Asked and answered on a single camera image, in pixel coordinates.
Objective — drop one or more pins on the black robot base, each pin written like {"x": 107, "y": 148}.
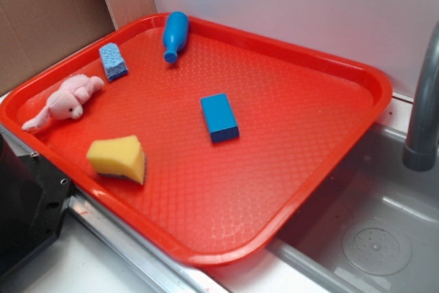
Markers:
{"x": 34, "y": 197}

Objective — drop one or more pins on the yellow sponge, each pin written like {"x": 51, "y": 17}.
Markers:
{"x": 120, "y": 157}

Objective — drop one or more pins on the light blue sponge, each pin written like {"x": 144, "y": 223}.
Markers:
{"x": 113, "y": 63}

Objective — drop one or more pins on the blue rectangular block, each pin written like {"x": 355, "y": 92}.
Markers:
{"x": 219, "y": 117}

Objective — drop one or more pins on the red plastic tray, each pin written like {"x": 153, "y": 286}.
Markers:
{"x": 299, "y": 112}

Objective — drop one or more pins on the blue plastic bottle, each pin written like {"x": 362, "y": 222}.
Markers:
{"x": 175, "y": 35}

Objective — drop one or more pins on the pink plush bunny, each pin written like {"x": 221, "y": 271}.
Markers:
{"x": 66, "y": 102}

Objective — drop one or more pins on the grey plastic sink basin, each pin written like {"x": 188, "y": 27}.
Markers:
{"x": 371, "y": 226}

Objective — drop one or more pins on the grey faucet spout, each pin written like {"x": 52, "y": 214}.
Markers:
{"x": 421, "y": 144}

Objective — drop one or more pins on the brown cardboard panel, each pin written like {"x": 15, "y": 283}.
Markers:
{"x": 36, "y": 34}

